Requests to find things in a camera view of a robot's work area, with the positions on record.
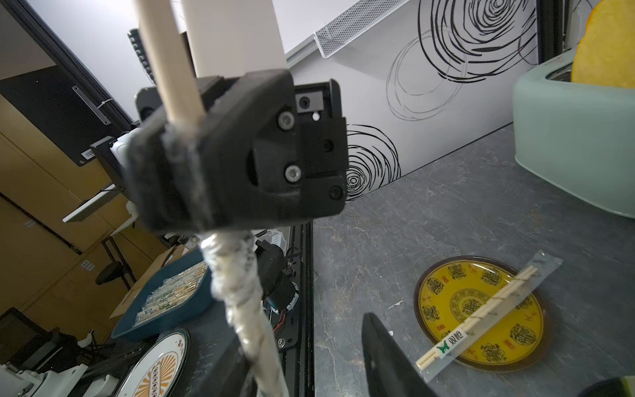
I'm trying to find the chopsticks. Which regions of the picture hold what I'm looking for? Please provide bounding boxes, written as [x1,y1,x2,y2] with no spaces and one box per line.
[414,249,564,383]
[134,1,289,396]

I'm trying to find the yellow patterned plate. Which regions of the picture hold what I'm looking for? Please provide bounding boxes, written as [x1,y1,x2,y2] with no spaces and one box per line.
[413,255,551,373]

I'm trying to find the white mesh wall shelf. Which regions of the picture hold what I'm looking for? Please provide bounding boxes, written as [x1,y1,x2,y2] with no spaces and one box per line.
[314,0,408,59]

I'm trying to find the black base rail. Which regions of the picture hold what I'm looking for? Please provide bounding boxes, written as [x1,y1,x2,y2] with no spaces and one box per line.
[294,222,315,396]

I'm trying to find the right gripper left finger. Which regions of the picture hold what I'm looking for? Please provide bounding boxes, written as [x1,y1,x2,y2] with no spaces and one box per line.
[361,313,437,397]

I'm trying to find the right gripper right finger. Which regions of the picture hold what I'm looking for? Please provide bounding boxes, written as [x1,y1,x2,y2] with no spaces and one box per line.
[579,375,635,397]

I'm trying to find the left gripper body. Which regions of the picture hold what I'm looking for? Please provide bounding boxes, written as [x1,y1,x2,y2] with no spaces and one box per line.
[123,69,348,233]

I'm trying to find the front yellow toast slice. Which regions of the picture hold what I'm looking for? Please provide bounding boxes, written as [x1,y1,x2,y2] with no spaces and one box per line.
[571,0,634,89]

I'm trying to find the teal tray of chopsticks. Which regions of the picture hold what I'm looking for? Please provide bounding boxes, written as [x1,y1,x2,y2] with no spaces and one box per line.
[111,249,214,342]

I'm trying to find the mint green toaster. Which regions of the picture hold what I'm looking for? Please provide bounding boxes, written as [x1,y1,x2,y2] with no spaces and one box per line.
[513,50,634,218]

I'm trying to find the white orange sunburst plate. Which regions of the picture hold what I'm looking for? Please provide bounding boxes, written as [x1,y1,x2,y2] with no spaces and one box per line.
[115,329,191,397]

